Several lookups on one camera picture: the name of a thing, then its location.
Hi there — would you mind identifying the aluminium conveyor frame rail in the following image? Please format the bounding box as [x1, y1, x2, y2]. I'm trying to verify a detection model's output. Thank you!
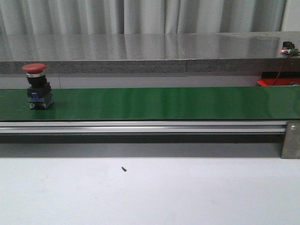
[0, 120, 287, 134]

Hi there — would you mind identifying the grey stone shelf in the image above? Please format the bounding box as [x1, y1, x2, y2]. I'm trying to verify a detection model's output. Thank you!
[0, 31, 300, 74]

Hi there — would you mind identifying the grey pleated curtain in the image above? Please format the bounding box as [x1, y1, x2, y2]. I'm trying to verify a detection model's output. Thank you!
[0, 0, 286, 35]

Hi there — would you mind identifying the red mushroom push button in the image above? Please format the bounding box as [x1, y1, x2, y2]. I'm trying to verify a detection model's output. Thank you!
[22, 63, 54, 109]

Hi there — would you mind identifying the red plastic bin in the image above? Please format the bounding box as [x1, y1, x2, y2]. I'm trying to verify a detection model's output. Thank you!
[257, 72, 300, 86]

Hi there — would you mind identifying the small green circuit board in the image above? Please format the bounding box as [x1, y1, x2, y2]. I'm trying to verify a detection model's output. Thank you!
[280, 41, 300, 55]

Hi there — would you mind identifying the thin brown cable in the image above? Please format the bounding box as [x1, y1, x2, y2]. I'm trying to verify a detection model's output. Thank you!
[272, 52, 292, 87]

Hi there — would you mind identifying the green conveyor belt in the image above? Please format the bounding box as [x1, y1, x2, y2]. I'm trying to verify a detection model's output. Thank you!
[0, 86, 300, 121]

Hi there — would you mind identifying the metal conveyor support bracket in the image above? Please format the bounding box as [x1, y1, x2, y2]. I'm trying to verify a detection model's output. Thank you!
[281, 121, 300, 159]

